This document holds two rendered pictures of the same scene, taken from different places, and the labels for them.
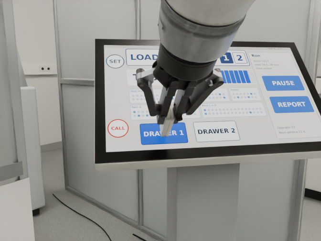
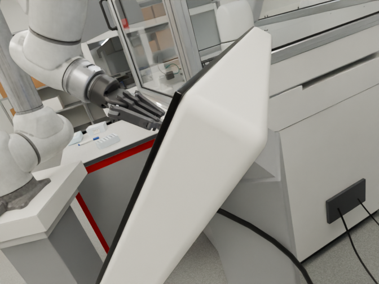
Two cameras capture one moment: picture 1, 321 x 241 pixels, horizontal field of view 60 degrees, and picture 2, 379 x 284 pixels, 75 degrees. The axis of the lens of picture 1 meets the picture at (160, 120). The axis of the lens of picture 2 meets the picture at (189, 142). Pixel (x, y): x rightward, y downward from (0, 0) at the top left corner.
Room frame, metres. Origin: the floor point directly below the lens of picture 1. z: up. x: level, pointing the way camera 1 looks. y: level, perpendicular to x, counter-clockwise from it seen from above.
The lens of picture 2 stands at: (0.83, -0.45, 1.22)
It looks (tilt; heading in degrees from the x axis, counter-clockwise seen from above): 23 degrees down; 124
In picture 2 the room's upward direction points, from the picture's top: 17 degrees counter-clockwise
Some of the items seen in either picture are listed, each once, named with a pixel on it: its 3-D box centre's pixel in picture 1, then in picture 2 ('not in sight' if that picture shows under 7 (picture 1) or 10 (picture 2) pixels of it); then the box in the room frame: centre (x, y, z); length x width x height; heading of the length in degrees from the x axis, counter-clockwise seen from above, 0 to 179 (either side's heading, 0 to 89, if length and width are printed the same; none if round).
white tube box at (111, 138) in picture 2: not in sight; (107, 141); (-0.37, 0.48, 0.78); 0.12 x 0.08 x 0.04; 63
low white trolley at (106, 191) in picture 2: not in sight; (127, 183); (-0.49, 0.59, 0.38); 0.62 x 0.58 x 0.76; 141
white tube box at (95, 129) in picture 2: not in sight; (97, 128); (-0.68, 0.69, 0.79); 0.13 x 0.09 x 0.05; 35
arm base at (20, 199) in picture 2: not in sight; (12, 194); (-0.23, -0.12, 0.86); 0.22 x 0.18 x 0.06; 115
